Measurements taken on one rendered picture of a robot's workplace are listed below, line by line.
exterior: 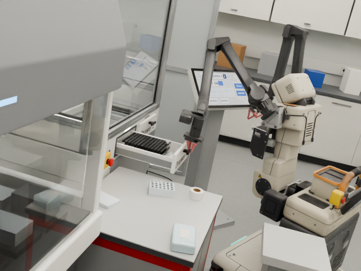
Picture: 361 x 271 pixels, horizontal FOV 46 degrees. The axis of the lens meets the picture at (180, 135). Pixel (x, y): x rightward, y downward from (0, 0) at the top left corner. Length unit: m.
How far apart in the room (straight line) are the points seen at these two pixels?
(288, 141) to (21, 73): 1.75
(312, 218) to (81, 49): 1.50
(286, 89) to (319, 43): 3.52
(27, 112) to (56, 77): 0.12
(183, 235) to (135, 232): 0.20
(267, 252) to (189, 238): 0.34
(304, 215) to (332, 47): 3.87
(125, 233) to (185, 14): 2.54
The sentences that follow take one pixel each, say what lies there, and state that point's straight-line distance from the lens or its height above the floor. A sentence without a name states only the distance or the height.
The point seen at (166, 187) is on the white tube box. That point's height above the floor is 0.80.
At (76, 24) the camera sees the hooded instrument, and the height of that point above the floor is 1.57.
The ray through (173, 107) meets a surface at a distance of 4.00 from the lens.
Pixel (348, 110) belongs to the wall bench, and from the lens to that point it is 5.28.
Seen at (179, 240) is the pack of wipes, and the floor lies 0.80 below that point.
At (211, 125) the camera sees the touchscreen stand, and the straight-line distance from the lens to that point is 3.22.
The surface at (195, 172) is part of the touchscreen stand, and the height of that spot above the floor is 0.39.
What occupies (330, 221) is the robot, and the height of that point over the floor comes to 0.78.
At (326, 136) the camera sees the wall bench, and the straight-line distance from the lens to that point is 5.33.
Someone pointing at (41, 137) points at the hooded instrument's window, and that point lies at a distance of 1.06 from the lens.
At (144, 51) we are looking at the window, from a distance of 2.35.
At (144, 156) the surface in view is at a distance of 2.19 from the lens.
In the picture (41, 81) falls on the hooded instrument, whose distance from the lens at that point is 0.97.
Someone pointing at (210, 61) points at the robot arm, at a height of 1.37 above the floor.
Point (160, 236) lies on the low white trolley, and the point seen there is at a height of 0.76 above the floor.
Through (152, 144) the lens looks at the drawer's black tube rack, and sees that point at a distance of 2.27.
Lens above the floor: 1.69
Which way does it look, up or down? 19 degrees down
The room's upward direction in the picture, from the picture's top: 11 degrees clockwise
